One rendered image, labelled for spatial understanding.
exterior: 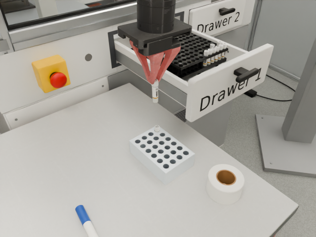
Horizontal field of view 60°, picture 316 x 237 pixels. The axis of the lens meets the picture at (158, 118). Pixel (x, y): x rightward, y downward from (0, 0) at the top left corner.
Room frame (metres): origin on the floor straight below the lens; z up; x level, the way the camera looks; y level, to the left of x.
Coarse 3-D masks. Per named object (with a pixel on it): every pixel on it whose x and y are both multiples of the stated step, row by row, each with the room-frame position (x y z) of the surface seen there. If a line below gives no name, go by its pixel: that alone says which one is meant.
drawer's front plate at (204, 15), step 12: (228, 0) 1.05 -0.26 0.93; (240, 0) 1.09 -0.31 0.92; (192, 12) 0.93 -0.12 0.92; (204, 12) 0.96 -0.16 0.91; (216, 12) 1.00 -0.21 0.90; (240, 12) 1.10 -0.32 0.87; (192, 24) 0.93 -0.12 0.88; (204, 24) 0.97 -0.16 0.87; (216, 24) 1.01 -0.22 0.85; (228, 24) 1.06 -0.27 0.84
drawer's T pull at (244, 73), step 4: (240, 68) 0.57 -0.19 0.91; (244, 68) 0.57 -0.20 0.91; (256, 68) 0.57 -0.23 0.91; (236, 72) 0.56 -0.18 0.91; (240, 72) 0.55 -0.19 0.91; (244, 72) 0.55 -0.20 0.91; (248, 72) 0.55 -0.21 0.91; (252, 72) 0.55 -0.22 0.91; (256, 72) 0.56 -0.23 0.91; (240, 76) 0.53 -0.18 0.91; (244, 76) 0.53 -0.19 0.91; (248, 76) 0.54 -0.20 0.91; (252, 76) 0.55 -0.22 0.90; (236, 80) 0.53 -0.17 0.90; (240, 80) 0.52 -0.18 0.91; (244, 80) 0.53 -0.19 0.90
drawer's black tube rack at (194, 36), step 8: (184, 40) 0.76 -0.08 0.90; (192, 40) 0.76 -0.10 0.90; (200, 40) 0.76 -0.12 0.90; (208, 40) 0.76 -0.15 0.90; (184, 48) 0.70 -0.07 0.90; (192, 48) 0.71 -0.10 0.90; (200, 48) 0.70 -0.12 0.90; (208, 48) 0.70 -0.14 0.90; (176, 56) 0.65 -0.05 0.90; (184, 56) 0.65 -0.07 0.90; (192, 56) 0.66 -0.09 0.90; (160, 64) 0.67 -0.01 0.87; (176, 64) 0.61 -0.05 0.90; (200, 64) 0.66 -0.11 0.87; (208, 64) 0.67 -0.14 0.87; (216, 64) 0.68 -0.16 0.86; (176, 72) 0.62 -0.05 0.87; (184, 72) 0.62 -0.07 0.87; (192, 72) 0.62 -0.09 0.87; (200, 72) 0.64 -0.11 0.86
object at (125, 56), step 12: (204, 36) 0.81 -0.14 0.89; (120, 48) 0.73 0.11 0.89; (228, 48) 0.73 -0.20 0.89; (240, 48) 0.72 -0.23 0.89; (120, 60) 0.73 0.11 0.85; (132, 60) 0.69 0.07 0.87; (228, 60) 0.73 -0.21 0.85; (168, 72) 0.58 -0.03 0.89; (168, 84) 0.57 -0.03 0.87; (180, 84) 0.54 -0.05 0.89; (180, 96) 0.53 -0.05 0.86
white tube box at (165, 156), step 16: (160, 128) 0.49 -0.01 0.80; (144, 144) 0.43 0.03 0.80; (160, 144) 0.45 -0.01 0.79; (176, 144) 0.43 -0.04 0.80; (144, 160) 0.40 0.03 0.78; (160, 160) 0.39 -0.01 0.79; (176, 160) 0.39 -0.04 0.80; (192, 160) 0.40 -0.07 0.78; (160, 176) 0.36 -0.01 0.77; (176, 176) 0.37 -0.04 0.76
